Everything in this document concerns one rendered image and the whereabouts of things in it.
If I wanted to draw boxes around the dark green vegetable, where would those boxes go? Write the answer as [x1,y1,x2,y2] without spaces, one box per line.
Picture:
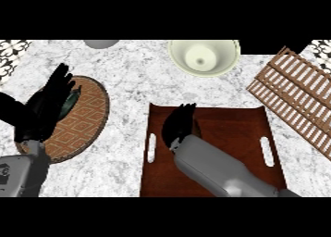
[57,85,82,120]

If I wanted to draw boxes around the grey round object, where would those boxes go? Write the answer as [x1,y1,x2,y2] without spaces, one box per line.
[82,40,119,50]

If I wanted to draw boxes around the pale cream round bowl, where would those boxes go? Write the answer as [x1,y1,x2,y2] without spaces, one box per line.
[166,40,241,78]

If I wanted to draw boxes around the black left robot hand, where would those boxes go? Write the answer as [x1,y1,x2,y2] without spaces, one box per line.
[0,62,79,143]

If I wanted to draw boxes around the brown wooden tiered shelf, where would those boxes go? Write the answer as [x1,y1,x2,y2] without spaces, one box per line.
[244,45,331,169]

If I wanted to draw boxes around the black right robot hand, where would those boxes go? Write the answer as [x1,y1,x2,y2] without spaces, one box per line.
[159,103,197,152]

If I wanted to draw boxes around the dark brown wooden tray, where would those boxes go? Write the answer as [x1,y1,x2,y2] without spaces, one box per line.
[137,103,287,198]

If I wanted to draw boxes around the round orange woven placemat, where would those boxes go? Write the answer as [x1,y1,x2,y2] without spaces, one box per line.
[14,75,110,165]

